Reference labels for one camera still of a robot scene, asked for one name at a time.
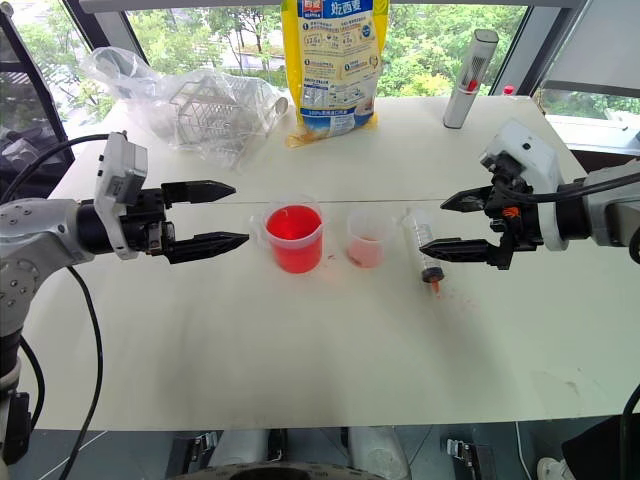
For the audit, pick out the clear plastic syringe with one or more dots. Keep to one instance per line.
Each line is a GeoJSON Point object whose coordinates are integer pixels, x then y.
{"type": "Point", "coordinates": [425, 240]}

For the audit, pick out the small clear plastic cup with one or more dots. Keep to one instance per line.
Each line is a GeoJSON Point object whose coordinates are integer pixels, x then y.
{"type": "Point", "coordinates": [367, 240]}

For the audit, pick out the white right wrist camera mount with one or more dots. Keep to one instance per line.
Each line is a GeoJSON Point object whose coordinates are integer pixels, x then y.
{"type": "Point", "coordinates": [532, 170]}

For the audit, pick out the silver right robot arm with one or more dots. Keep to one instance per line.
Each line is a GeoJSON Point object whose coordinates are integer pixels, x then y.
{"type": "Point", "coordinates": [607, 207]}

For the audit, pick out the silver cylindrical tube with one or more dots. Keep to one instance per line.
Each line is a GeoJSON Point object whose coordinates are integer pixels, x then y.
{"type": "Point", "coordinates": [470, 82]}

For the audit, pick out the white shoe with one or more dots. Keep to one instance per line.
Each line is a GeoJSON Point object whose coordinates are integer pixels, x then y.
{"type": "Point", "coordinates": [555, 470]}

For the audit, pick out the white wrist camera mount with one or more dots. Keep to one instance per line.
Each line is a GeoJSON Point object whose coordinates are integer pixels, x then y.
{"type": "Point", "coordinates": [120, 175]}
{"type": "Point", "coordinates": [532, 170]}

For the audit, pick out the clear plastic bag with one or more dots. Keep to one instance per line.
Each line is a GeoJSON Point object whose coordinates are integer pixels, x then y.
{"type": "Point", "coordinates": [185, 107]}

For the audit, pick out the dark rounded robot base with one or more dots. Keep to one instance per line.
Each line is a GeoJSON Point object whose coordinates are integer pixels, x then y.
{"type": "Point", "coordinates": [265, 472]}

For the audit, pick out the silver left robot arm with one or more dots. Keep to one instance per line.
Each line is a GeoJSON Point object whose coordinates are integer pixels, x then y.
{"type": "Point", "coordinates": [30, 235]}

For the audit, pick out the beaker with red liquid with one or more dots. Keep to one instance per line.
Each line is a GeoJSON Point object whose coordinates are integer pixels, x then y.
{"type": "Point", "coordinates": [294, 235]}

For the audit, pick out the yellow oatmeal bag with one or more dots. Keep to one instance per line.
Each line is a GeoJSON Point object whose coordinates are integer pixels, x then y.
{"type": "Point", "coordinates": [337, 65]}

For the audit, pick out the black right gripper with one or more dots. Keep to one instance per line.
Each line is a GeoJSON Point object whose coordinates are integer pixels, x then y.
{"type": "Point", "coordinates": [512, 220]}

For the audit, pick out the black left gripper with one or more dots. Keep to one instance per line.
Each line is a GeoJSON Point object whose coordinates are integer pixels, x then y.
{"type": "Point", "coordinates": [145, 225]}

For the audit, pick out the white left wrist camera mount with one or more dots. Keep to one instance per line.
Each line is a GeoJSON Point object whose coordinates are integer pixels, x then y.
{"type": "Point", "coordinates": [120, 175]}

